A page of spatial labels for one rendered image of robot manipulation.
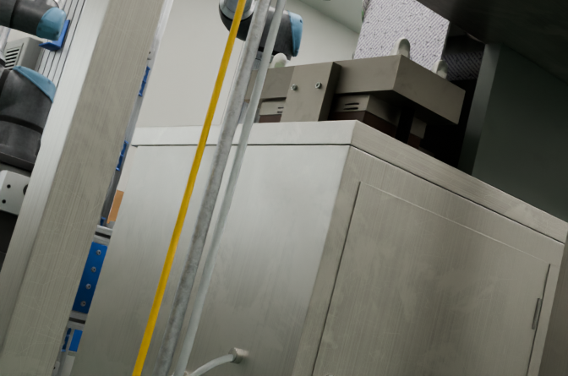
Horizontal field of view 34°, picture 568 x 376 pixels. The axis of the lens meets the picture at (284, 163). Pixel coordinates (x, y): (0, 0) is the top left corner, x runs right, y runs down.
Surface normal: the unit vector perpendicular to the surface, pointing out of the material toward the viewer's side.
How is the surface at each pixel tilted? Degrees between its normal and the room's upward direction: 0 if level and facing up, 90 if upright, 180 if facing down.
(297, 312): 90
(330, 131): 90
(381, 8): 90
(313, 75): 90
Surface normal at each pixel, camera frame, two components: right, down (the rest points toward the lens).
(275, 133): -0.74, -0.31
